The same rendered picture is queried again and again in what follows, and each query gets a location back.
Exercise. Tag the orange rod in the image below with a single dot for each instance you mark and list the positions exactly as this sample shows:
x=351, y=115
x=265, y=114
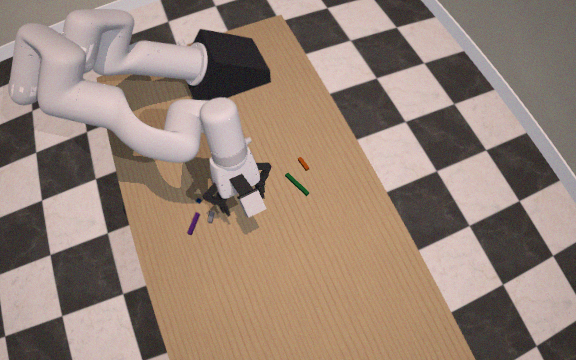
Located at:
x=302, y=162

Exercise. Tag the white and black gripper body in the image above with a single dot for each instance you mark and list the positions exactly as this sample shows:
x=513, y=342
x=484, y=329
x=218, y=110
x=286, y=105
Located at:
x=221, y=175

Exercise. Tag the dark green rod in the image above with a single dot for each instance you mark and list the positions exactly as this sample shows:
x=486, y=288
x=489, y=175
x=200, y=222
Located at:
x=297, y=184

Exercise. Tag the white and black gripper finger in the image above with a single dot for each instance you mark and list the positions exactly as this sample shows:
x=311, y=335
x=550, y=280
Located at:
x=216, y=200
x=265, y=167

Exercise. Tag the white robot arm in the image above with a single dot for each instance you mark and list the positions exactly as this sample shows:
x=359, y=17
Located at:
x=62, y=92

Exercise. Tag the purple rectangular bar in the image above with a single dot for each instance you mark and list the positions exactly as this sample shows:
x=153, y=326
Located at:
x=193, y=224

